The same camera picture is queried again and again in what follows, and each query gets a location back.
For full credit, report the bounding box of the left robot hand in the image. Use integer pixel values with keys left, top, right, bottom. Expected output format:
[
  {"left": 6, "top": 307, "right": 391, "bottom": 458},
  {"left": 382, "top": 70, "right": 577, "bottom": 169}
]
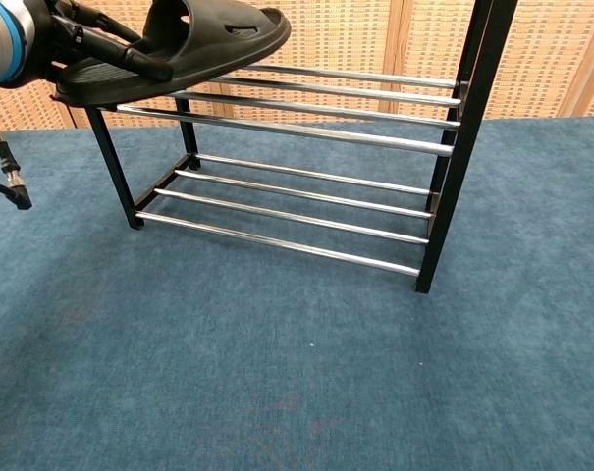
[{"left": 30, "top": 0, "right": 175, "bottom": 82}]

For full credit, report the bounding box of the black rubber slipper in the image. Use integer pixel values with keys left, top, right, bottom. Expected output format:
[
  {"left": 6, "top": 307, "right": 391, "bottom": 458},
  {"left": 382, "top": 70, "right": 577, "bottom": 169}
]
[{"left": 50, "top": 0, "right": 293, "bottom": 108}]

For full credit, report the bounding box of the black and chrome shoe rack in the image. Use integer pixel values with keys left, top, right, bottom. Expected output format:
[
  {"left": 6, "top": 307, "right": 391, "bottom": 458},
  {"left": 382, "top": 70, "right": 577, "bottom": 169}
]
[{"left": 82, "top": 0, "right": 519, "bottom": 294}]

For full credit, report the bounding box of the woven bamboo folding screen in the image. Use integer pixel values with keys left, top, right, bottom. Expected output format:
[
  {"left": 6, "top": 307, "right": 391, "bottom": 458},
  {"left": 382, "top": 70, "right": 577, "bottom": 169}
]
[{"left": 0, "top": 0, "right": 594, "bottom": 134}]

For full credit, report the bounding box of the blue carpet mat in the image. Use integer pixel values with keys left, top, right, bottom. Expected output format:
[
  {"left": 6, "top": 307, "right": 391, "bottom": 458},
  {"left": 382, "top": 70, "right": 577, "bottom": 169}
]
[{"left": 0, "top": 116, "right": 594, "bottom": 471}]

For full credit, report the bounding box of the arm cable with connector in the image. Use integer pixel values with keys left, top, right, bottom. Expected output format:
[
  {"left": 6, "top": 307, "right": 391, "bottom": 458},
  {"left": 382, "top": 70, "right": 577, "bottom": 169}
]
[{"left": 0, "top": 117, "right": 33, "bottom": 211}]

